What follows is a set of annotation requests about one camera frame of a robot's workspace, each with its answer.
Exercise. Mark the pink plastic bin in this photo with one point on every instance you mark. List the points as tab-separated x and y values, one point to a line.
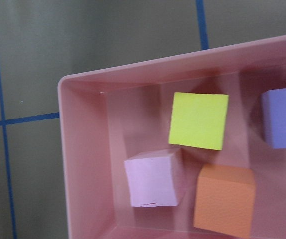
112	114

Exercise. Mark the yellow foam block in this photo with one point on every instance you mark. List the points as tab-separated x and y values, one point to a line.
198	120

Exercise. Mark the pink foam block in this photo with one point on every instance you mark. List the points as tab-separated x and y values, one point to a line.
156	178

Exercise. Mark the orange foam block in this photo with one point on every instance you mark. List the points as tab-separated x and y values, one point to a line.
224	202

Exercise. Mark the purple foam block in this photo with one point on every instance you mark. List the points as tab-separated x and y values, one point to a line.
274	117

